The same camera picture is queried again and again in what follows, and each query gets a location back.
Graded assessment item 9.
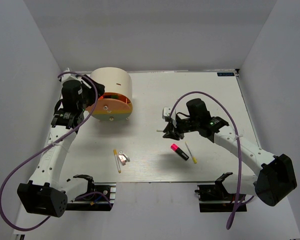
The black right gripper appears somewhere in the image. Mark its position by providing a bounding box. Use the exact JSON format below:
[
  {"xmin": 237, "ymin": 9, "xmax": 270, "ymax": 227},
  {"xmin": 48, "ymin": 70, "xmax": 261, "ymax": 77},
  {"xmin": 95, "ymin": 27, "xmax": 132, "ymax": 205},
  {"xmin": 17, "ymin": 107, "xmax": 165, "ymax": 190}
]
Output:
[{"xmin": 163, "ymin": 115, "xmax": 200, "ymax": 141}]

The orange highlighter marker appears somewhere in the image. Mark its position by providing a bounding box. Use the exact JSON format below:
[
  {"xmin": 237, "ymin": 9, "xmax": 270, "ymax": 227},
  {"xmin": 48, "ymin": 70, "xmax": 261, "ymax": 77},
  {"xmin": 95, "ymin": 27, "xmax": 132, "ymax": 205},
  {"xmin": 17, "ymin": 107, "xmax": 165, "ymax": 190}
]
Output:
[{"xmin": 102, "ymin": 94, "xmax": 112, "ymax": 99}]

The pink highlighter marker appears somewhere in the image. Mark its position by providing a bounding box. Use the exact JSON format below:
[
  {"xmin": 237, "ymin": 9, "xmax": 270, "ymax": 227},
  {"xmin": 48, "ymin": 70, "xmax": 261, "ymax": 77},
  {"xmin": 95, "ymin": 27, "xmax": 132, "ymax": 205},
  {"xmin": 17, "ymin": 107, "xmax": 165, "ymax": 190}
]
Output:
[{"xmin": 170, "ymin": 143, "xmax": 189, "ymax": 161}]

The green highlighter marker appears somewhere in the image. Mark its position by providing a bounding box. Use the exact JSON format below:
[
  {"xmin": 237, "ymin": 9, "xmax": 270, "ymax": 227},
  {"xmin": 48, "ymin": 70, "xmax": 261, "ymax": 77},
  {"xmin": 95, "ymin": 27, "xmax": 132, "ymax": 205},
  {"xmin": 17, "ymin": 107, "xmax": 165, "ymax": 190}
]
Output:
[{"xmin": 111, "ymin": 94, "xmax": 119, "ymax": 99}]

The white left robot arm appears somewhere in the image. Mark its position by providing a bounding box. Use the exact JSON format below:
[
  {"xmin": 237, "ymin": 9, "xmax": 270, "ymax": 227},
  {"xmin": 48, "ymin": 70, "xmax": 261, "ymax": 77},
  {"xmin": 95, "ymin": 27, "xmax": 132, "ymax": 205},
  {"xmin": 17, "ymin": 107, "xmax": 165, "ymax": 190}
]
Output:
[{"xmin": 17, "ymin": 74, "xmax": 105, "ymax": 218}]

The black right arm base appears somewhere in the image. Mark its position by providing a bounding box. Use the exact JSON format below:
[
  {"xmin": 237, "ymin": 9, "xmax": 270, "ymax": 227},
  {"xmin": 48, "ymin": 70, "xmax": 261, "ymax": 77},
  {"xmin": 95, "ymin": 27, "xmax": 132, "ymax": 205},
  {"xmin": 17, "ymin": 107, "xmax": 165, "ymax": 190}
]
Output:
[{"xmin": 194, "ymin": 172, "xmax": 236, "ymax": 213}]

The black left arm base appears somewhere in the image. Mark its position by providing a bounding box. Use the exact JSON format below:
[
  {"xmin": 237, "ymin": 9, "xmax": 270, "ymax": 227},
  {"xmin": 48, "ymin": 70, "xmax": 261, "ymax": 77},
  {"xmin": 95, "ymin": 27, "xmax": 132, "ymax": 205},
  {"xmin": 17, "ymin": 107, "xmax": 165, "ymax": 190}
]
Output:
[{"xmin": 66, "ymin": 183, "xmax": 117, "ymax": 212}]

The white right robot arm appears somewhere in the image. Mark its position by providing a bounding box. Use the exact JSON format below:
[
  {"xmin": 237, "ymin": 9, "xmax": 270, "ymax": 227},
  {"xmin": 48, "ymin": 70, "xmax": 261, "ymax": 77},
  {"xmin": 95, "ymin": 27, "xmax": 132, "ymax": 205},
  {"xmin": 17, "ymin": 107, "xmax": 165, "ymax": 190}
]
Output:
[{"xmin": 162, "ymin": 98, "xmax": 297, "ymax": 207}]

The beige orange round organizer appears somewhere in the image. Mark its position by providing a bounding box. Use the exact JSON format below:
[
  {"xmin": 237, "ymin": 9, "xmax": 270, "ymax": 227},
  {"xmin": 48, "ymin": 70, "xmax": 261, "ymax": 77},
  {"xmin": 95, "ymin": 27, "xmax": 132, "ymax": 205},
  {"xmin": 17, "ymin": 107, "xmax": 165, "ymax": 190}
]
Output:
[{"xmin": 86, "ymin": 67, "xmax": 133, "ymax": 121}]

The white yellow pen right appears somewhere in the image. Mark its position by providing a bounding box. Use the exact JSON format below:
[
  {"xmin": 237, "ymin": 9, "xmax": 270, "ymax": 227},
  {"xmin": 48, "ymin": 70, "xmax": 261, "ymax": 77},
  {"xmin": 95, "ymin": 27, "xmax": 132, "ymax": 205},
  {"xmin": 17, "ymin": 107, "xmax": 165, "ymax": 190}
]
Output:
[{"xmin": 184, "ymin": 141, "xmax": 197, "ymax": 164}]

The pink silver binder clip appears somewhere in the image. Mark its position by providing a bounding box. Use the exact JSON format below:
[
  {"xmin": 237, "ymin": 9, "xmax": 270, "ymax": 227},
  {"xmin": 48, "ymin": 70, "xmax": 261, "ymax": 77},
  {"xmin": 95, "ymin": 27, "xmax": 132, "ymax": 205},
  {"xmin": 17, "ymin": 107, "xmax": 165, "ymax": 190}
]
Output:
[{"xmin": 118, "ymin": 150, "xmax": 130, "ymax": 166}]

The blue label sticker right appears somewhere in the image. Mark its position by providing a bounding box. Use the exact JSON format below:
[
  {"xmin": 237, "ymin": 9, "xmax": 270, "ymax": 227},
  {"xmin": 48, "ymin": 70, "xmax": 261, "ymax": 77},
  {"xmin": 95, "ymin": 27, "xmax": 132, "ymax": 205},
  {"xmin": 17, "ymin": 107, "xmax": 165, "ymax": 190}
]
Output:
[{"xmin": 217, "ymin": 72, "xmax": 235, "ymax": 77}]

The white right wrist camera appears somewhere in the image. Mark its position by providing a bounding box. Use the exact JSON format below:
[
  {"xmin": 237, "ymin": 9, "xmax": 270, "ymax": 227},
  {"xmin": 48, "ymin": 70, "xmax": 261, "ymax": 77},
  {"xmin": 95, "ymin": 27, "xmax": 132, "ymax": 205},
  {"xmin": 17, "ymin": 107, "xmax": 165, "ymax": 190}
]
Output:
[{"xmin": 162, "ymin": 107, "xmax": 177, "ymax": 127}]

